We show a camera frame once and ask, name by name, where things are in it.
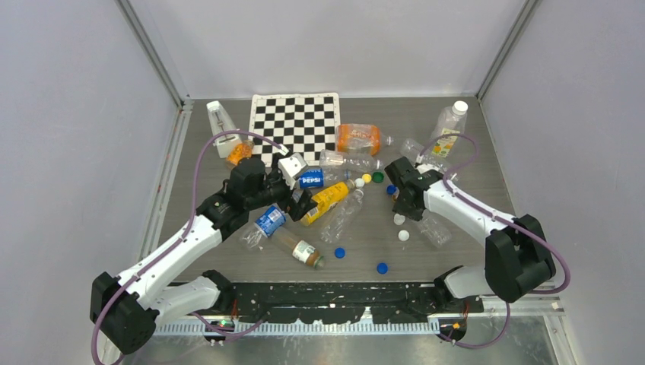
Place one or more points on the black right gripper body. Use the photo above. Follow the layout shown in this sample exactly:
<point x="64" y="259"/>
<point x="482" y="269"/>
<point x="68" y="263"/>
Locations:
<point x="412" y="211"/>

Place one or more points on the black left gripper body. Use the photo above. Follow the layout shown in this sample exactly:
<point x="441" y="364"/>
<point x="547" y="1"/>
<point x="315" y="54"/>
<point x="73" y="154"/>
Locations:
<point x="275" y="190"/>

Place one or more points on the brown coffee bottle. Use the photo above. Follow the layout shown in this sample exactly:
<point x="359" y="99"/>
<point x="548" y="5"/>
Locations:
<point x="298" y="248"/>

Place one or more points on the tall clear juice bottle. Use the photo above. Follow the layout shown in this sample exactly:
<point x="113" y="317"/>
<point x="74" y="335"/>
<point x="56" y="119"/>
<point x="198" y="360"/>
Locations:
<point x="447" y="123"/>

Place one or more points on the large white bottle cap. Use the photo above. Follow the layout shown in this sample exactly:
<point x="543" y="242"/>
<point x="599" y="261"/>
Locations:
<point x="460" y="108"/>

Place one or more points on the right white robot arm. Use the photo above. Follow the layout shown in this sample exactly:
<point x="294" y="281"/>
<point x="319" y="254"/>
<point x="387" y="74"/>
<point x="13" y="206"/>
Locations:
<point x="516" y="259"/>

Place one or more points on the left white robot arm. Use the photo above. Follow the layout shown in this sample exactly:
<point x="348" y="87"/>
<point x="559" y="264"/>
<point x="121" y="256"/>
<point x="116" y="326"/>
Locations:
<point x="128" y="308"/>

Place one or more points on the small white bottle cap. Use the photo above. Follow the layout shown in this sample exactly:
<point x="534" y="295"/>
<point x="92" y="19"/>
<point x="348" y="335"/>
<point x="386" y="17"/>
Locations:
<point x="399" y="219"/>

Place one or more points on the yellow label bottle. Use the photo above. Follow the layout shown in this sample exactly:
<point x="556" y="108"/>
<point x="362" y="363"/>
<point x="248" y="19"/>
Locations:
<point x="327" y="199"/>

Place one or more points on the blue bottle cap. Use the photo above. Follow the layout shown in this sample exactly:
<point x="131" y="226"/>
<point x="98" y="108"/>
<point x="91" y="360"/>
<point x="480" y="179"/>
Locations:
<point x="391" y="189"/>
<point x="340" y="253"/>
<point x="382" y="268"/>

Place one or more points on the blue Pepsi label bottle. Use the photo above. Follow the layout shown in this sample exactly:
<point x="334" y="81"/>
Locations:
<point x="322" y="177"/>

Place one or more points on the blue label clear bottle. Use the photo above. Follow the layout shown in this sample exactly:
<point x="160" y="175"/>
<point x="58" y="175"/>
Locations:
<point x="257" y="232"/>

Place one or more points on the clear crumpled plastic bottle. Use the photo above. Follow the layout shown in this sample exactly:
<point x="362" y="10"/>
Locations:
<point x="342" y="216"/>

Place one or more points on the green bottle cap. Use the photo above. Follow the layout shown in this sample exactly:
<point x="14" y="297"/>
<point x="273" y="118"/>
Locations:
<point x="377" y="177"/>

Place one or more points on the clear bottle behind Pepsi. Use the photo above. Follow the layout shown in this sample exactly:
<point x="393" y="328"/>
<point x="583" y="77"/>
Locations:
<point x="357" y="162"/>

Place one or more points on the small orange bottle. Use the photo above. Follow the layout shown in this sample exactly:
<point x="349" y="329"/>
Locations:
<point x="241" y="151"/>

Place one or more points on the orange label wide bottle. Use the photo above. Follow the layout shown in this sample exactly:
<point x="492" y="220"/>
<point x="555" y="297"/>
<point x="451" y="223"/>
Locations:
<point x="360" y="138"/>

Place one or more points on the black white checkerboard mat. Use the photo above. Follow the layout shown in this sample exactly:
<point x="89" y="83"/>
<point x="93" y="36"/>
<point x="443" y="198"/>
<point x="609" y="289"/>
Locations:
<point x="303" y="123"/>

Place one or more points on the white metronome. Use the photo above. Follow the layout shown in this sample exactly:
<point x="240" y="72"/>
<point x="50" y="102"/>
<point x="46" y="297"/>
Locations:
<point x="220" y="122"/>

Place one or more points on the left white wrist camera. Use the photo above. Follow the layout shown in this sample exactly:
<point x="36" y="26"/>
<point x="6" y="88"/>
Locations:
<point x="292" y="165"/>

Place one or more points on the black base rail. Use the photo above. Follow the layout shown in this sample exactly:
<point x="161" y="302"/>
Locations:
<point x="339" y="302"/>

